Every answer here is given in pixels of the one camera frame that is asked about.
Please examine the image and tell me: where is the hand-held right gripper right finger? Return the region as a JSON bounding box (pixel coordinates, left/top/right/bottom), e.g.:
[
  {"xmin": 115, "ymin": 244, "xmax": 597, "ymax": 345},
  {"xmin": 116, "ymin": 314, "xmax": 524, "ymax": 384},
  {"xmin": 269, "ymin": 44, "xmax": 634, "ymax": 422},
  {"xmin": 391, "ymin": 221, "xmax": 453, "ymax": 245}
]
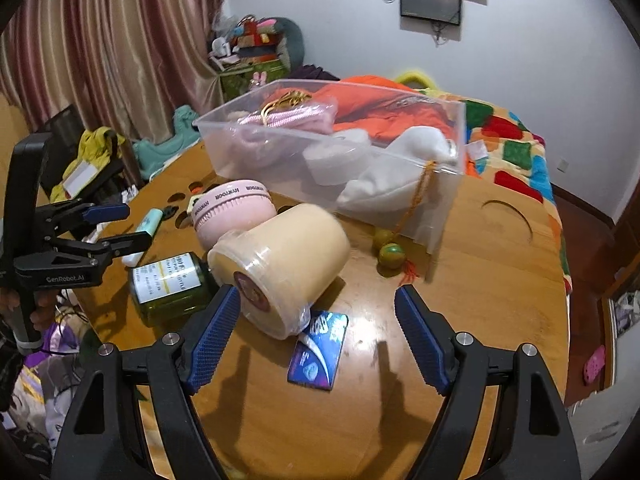
[{"xmin": 393, "ymin": 284, "xmax": 582, "ymax": 480}]

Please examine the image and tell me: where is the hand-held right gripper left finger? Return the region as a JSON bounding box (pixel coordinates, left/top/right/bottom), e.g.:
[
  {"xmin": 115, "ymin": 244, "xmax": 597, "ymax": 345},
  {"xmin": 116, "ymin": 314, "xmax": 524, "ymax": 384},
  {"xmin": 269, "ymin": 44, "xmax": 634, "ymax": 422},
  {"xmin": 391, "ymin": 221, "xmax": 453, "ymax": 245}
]
[{"xmin": 50, "ymin": 284, "xmax": 242, "ymax": 480}]

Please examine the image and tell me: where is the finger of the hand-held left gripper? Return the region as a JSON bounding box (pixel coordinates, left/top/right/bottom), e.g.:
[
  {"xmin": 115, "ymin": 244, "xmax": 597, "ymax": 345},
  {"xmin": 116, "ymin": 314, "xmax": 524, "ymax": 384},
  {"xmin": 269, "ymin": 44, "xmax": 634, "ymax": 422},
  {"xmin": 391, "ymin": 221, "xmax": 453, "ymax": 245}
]
[
  {"xmin": 49, "ymin": 231, "xmax": 152, "ymax": 267},
  {"xmin": 39, "ymin": 198, "xmax": 132, "ymax": 242}
]

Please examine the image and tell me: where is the cream roll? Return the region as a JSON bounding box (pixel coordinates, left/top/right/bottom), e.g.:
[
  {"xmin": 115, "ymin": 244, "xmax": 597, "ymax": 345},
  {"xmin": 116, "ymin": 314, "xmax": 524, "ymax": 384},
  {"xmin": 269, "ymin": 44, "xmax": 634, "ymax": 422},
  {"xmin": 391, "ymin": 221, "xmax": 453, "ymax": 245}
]
[{"xmin": 206, "ymin": 203, "xmax": 351, "ymax": 342}]

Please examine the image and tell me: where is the clear plastic storage box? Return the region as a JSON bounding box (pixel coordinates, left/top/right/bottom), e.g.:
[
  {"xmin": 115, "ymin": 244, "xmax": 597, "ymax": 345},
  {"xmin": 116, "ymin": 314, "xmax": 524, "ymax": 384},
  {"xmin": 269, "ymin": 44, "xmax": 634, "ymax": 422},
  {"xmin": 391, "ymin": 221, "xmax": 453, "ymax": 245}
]
[{"xmin": 192, "ymin": 79, "xmax": 468, "ymax": 256}]

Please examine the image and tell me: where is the person's left hand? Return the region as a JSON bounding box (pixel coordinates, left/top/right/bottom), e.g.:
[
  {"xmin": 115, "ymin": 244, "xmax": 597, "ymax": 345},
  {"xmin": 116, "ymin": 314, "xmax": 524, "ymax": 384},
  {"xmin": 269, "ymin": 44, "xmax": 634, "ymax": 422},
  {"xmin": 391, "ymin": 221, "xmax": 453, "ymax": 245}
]
[{"xmin": 0, "ymin": 289, "xmax": 57, "ymax": 335}]

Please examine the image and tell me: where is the mint green tube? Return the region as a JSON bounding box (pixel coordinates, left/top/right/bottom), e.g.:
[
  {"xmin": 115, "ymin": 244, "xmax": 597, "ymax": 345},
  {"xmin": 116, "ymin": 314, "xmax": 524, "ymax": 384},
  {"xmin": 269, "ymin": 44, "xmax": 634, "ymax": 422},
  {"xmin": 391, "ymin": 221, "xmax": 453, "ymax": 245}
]
[{"xmin": 121, "ymin": 208, "xmax": 164, "ymax": 267}]

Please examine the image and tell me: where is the green glass bottle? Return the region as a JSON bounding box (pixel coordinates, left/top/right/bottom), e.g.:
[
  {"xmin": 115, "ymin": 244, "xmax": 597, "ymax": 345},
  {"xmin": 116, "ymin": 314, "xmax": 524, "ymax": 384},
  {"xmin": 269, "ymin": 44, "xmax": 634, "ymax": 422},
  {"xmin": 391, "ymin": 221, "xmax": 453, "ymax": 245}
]
[{"xmin": 127, "ymin": 251, "xmax": 221, "ymax": 329}]

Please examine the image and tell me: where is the yellow cloth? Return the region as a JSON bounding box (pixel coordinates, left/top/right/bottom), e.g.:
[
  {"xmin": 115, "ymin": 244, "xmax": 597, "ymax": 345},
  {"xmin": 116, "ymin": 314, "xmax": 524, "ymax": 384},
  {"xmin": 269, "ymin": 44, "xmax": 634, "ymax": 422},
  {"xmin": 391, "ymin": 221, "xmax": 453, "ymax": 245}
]
[{"xmin": 50, "ymin": 127, "xmax": 127, "ymax": 204}]

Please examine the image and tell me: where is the round wooden desk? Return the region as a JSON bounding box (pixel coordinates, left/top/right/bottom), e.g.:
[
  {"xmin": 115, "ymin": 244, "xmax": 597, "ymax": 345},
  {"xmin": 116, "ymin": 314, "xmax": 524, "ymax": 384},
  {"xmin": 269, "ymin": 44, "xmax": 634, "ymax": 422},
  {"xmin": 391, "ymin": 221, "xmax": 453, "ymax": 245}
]
[{"xmin": 70, "ymin": 125, "xmax": 572, "ymax": 480}]

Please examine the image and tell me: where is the black chair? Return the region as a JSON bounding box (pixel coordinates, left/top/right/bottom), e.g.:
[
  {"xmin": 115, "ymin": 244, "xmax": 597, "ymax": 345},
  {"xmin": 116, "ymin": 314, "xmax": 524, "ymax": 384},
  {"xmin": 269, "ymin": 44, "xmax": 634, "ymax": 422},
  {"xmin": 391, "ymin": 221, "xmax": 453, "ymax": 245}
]
[{"xmin": 37, "ymin": 104, "xmax": 147, "ymax": 202}]

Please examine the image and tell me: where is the pink round handheld fan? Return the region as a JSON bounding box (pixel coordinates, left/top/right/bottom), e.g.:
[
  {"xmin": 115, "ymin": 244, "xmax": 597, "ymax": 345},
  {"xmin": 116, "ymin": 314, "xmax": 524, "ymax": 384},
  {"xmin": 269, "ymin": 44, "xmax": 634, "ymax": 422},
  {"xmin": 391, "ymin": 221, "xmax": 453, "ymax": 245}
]
[{"xmin": 191, "ymin": 179, "xmax": 277, "ymax": 251}]

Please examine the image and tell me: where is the blue card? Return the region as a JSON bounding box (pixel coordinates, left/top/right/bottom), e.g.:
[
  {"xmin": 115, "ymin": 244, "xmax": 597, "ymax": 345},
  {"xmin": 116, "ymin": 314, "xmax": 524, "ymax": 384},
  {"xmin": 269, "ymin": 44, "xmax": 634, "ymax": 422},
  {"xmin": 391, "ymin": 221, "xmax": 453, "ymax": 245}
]
[{"xmin": 286, "ymin": 310, "xmax": 350, "ymax": 390}]

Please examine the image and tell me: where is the patterned cloth pile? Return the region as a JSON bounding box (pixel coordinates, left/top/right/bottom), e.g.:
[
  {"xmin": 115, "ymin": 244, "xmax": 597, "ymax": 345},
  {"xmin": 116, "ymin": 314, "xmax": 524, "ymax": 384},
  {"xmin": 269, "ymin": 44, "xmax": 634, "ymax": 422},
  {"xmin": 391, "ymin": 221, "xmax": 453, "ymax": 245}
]
[{"xmin": 14, "ymin": 310, "xmax": 103, "ymax": 457}]

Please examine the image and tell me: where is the white plush cloth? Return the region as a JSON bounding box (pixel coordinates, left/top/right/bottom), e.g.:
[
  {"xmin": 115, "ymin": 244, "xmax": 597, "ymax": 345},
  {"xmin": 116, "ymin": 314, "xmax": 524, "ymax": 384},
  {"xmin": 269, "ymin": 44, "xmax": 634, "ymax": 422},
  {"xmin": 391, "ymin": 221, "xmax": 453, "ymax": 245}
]
[{"xmin": 336, "ymin": 126, "xmax": 459, "ymax": 221}]

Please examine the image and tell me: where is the striped pink curtain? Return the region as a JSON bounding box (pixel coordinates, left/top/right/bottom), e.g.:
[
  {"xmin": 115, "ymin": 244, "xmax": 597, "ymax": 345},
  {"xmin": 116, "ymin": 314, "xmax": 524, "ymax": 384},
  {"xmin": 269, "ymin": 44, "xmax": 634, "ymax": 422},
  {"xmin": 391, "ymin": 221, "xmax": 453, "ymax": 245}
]
[{"xmin": 0, "ymin": 0, "xmax": 232, "ymax": 142}]

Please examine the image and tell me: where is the pink slipper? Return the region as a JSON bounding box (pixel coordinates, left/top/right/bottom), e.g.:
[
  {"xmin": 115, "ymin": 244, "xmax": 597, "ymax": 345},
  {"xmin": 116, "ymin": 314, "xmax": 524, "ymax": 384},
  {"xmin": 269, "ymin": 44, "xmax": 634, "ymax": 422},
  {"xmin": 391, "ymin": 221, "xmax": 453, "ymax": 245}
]
[{"xmin": 582, "ymin": 344, "xmax": 607, "ymax": 386}]

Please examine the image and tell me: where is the green cardboard box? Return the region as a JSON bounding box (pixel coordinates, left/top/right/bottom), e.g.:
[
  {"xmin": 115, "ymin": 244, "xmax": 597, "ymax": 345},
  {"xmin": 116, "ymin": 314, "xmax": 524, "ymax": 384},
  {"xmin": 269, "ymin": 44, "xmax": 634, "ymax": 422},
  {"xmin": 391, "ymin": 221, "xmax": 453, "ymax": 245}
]
[{"xmin": 217, "ymin": 57, "xmax": 292, "ymax": 104}]

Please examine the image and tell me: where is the colourful patchwork blanket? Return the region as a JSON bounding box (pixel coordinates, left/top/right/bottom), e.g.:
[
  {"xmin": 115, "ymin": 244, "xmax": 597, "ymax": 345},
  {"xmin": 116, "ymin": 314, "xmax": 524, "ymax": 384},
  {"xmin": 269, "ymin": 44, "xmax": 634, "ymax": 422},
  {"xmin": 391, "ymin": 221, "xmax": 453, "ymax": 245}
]
[{"xmin": 395, "ymin": 86, "xmax": 572, "ymax": 292}]

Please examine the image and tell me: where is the pile of plush toys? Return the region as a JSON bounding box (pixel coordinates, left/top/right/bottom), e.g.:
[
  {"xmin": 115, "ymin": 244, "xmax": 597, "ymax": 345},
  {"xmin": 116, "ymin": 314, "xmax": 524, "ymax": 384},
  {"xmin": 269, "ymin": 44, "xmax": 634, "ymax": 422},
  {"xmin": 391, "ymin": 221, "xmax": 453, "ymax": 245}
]
[{"xmin": 207, "ymin": 14, "xmax": 306, "ymax": 68}]

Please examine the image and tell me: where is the dark purple cloth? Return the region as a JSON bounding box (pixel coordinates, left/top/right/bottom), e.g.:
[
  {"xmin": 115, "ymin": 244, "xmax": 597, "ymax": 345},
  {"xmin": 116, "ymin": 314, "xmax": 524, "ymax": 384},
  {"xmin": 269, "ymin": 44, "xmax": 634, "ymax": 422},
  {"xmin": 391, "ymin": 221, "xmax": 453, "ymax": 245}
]
[{"xmin": 290, "ymin": 62, "xmax": 342, "ymax": 84}]

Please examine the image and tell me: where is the orange jacket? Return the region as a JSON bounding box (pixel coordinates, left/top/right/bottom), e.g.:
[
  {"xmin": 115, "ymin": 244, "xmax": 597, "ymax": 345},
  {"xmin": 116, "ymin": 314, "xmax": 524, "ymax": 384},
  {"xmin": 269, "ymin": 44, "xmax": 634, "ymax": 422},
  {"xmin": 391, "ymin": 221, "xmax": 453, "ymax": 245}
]
[{"xmin": 312, "ymin": 76, "xmax": 469, "ymax": 147}]

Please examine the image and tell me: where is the yellow plush item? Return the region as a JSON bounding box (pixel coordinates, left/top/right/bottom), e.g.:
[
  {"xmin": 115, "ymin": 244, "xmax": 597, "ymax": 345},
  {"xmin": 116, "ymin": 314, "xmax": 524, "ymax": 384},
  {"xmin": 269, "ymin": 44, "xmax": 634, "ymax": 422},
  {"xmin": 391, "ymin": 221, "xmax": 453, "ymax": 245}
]
[{"xmin": 394, "ymin": 67, "xmax": 439, "ymax": 92}]

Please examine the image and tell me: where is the green bead pendant orange cord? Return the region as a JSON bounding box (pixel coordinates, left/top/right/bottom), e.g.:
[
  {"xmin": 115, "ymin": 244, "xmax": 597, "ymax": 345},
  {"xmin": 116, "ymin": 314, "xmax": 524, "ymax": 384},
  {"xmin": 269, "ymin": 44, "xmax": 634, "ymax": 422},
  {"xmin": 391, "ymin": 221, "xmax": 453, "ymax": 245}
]
[{"xmin": 373, "ymin": 159, "xmax": 439, "ymax": 287}]

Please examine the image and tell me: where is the pink braided cord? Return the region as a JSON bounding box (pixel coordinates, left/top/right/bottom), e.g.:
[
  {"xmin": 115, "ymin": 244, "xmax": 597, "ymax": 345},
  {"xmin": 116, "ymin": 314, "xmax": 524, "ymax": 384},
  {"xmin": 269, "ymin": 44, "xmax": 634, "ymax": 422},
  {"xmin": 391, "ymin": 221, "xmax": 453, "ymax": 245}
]
[{"xmin": 235, "ymin": 102, "xmax": 339, "ymax": 137}]

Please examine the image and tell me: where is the gold cord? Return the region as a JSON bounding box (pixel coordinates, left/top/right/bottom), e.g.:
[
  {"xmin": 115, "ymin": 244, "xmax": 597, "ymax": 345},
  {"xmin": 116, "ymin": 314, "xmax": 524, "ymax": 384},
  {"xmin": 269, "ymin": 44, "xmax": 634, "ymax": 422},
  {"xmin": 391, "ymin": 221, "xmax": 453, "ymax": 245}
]
[{"xmin": 259, "ymin": 89, "xmax": 312, "ymax": 117}]

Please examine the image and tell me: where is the small black wall monitor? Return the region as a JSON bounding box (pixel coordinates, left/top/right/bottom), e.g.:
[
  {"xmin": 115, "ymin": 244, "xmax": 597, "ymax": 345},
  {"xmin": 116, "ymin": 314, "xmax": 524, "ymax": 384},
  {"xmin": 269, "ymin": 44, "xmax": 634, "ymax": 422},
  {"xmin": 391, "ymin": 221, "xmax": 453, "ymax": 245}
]
[{"xmin": 399, "ymin": 0, "xmax": 463, "ymax": 27}]

